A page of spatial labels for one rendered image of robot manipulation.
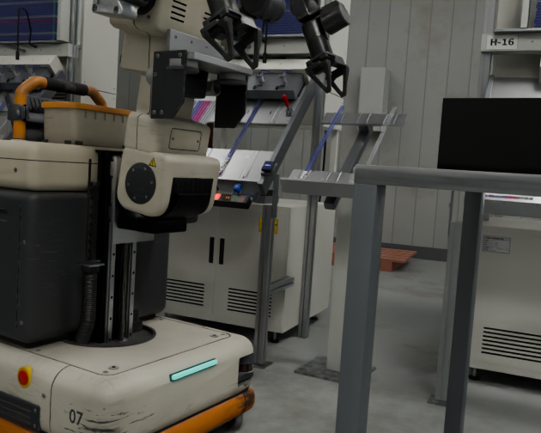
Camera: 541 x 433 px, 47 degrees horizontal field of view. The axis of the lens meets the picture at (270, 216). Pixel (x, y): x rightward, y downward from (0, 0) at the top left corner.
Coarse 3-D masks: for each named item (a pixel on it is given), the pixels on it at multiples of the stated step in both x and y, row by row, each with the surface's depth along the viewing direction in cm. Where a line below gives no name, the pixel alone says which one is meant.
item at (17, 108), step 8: (8, 96) 181; (32, 96) 187; (8, 104) 174; (16, 104) 173; (32, 104) 186; (40, 104) 189; (8, 112) 174; (16, 112) 173; (24, 112) 173; (32, 112) 185; (40, 112) 187; (24, 120) 174; (32, 120) 181; (40, 120) 183; (32, 128) 183; (40, 128) 186; (32, 136) 182; (40, 136) 185
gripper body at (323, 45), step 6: (324, 36) 164; (312, 42) 164; (318, 42) 163; (324, 42) 163; (312, 48) 164; (318, 48) 163; (324, 48) 163; (330, 48) 164; (312, 54) 164; (318, 54) 163; (324, 54) 159; (330, 54) 161; (312, 60) 161; (318, 60) 162; (324, 72) 170
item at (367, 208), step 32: (384, 192) 101; (480, 192) 154; (512, 192) 87; (352, 224) 100; (480, 224) 156; (352, 256) 100; (352, 288) 100; (352, 320) 101; (352, 352) 101; (352, 384) 101; (448, 384) 159; (352, 416) 101; (448, 416) 160
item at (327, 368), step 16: (336, 240) 243; (336, 256) 243; (336, 272) 244; (336, 288) 244; (336, 304) 244; (336, 320) 244; (336, 336) 245; (336, 352) 245; (304, 368) 247; (320, 368) 248; (336, 368) 245
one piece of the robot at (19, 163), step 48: (96, 96) 196; (0, 144) 161; (48, 144) 159; (0, 192) 162; (48, 192) 161; (96, 192) 171; (0, 240) 162; (48, 240) 160; (96, 240) 172; (0, 288) 162; (48, 288) 162; (96, 288) 174; (144, 288) 192; (0, 336) 168; (48, 336) 164; (96, 336) 174
